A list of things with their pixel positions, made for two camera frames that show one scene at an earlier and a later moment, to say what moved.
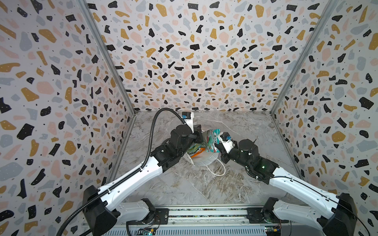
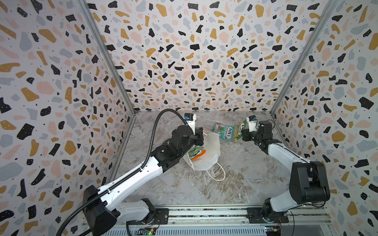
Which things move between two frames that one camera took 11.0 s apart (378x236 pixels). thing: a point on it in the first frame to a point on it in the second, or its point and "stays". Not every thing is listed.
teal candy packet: (211, 139) to (225, 132)
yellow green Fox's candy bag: (194, 148) to (237, 129)
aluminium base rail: (218, 221) stays
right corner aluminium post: (329, 12) stays
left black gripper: (197, 129) stays
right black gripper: (221, 149) to (248, 134)
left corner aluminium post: (110, 53) stays
